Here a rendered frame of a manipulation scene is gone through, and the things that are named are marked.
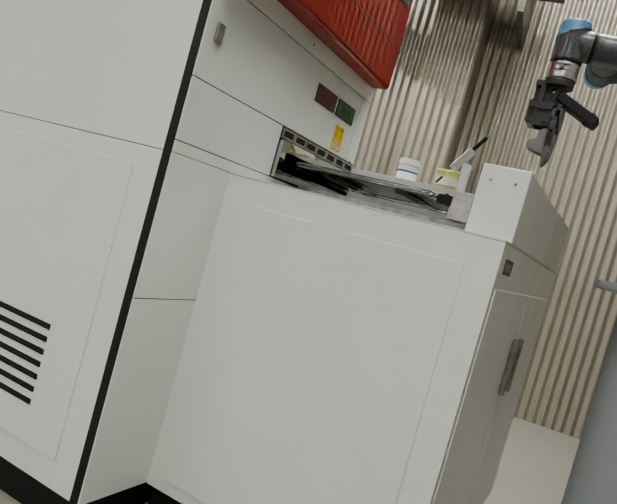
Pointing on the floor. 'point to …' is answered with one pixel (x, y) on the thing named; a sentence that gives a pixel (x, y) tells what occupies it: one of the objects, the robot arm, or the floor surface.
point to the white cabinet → (346, 358)
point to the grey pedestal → (614, 415)
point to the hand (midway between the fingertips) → (545, 162)
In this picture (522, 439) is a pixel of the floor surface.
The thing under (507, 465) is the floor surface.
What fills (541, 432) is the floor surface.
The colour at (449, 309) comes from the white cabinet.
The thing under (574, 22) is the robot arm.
